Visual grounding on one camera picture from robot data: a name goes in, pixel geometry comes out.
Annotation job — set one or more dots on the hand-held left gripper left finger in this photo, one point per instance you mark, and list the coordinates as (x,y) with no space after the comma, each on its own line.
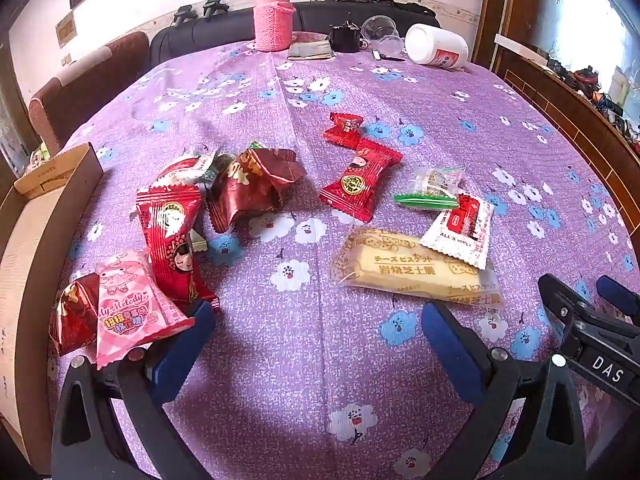
(182,347)

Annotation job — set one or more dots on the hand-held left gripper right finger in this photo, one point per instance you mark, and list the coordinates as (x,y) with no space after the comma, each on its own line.
(450,352)

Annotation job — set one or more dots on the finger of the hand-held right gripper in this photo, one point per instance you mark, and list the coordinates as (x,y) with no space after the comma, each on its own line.
(620,297)
(560,297)

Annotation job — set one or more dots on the pink cartoon snack packet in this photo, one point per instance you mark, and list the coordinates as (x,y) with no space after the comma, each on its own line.
(125,305)

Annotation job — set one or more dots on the yellow cheese biscuit packet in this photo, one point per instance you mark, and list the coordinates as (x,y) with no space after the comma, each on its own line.
(400,265)

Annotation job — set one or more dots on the small dark red foil packet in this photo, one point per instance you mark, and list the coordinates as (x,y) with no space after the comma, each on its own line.
(75,315)

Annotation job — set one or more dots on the red doll print snack packet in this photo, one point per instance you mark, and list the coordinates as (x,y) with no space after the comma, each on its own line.
(360,182)
(170,230)

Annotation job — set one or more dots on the white red-label snack packet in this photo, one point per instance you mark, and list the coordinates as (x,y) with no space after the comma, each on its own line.
(457,232)

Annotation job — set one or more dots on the clear green-edged snack packet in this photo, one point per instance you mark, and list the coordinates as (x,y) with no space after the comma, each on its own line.
(430,185)

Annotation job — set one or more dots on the cardboard box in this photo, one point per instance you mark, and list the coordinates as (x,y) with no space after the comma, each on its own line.
(30,260)

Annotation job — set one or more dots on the dark red snack packet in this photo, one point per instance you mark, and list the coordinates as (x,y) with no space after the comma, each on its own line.
(250,185)

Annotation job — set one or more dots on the white red round-label snack packet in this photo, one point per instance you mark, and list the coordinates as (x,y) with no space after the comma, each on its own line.
(182,170)

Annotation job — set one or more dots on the green white snack packet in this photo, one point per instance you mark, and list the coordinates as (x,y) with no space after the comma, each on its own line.
(212,165)

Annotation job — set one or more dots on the small red candy packet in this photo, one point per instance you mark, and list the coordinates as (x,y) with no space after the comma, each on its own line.
(342,132)

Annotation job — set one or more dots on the purple floral tablecloth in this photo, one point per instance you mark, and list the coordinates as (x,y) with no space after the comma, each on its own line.
(320,335)

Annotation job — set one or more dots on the wooden cabinet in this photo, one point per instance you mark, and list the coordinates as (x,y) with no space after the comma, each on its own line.
(550,105)

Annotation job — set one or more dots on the brown upholstered chair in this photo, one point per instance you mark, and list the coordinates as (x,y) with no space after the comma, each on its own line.
(90,90)

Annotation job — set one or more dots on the white plastic jar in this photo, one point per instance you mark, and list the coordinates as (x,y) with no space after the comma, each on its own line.
(435,46)

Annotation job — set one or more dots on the clear plastic cup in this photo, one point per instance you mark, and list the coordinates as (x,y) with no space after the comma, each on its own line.
(382,32)

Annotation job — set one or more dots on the black sofa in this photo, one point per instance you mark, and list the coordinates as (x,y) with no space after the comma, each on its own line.
(225,30)

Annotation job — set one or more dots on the black cup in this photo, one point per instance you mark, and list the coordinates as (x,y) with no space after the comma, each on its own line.
(345,39)

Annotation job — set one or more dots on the black controller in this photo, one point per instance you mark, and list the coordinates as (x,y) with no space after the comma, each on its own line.
(215,7)
(182,15)

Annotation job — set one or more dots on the pink knit-sleeved bottle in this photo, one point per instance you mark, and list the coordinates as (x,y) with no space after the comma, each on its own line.
(273,25)

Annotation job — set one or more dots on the small wall plaque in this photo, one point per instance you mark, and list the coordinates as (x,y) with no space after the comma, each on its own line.
(66,29)

